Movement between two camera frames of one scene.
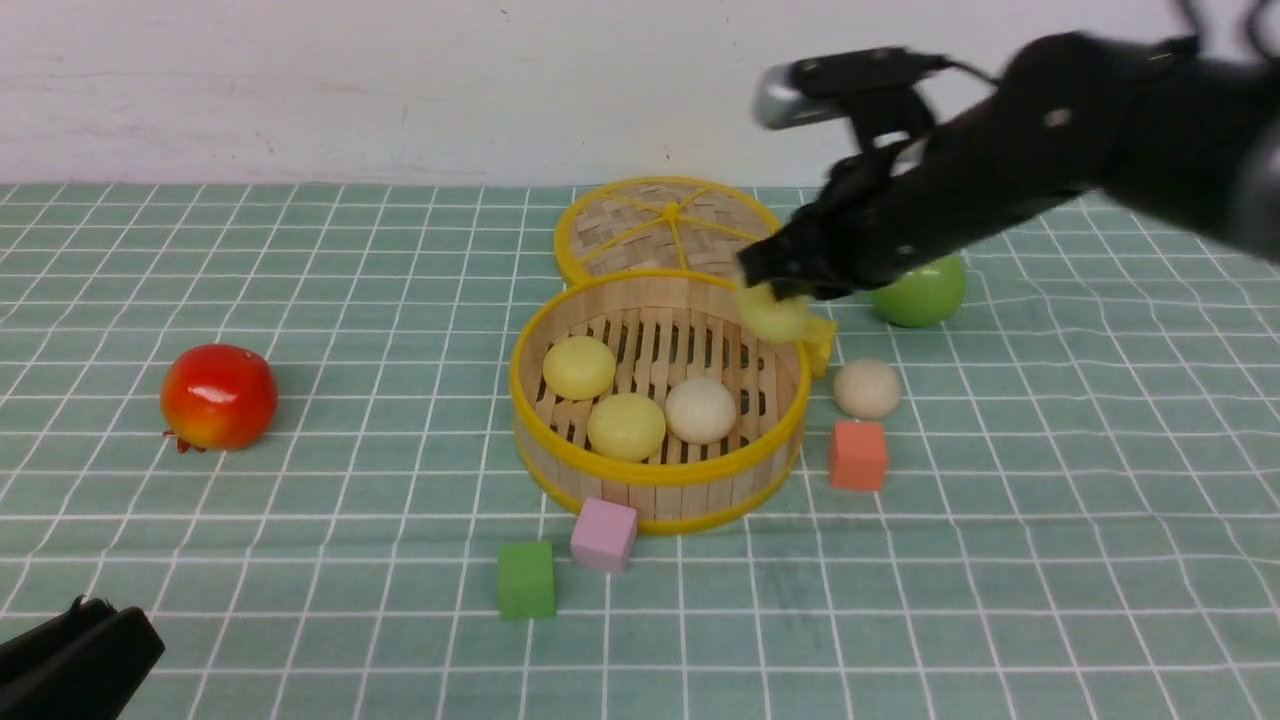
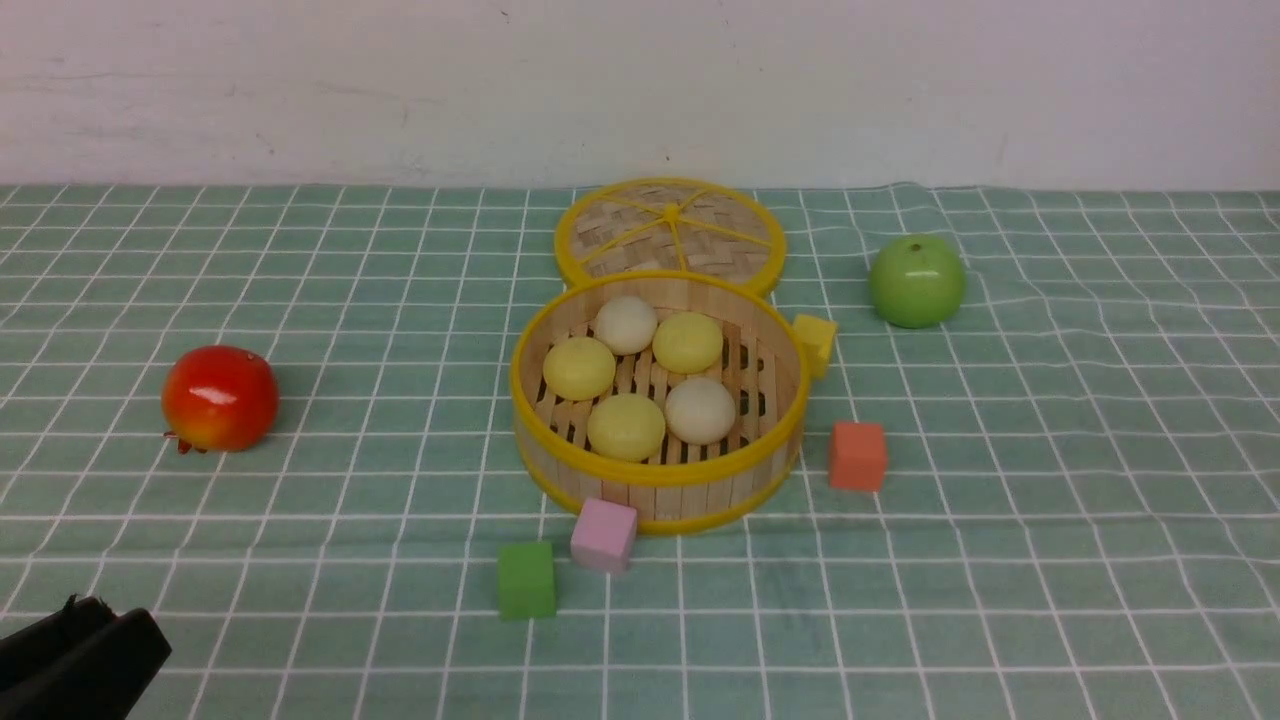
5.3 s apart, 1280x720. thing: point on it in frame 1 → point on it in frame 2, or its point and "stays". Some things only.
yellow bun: [579, 367] stays
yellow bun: [626, 426] stays
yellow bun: [764, 317] → [687, 343]
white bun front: [700, 410] stays
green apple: [931, 296] stays
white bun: [866, 389] → [626, 325]
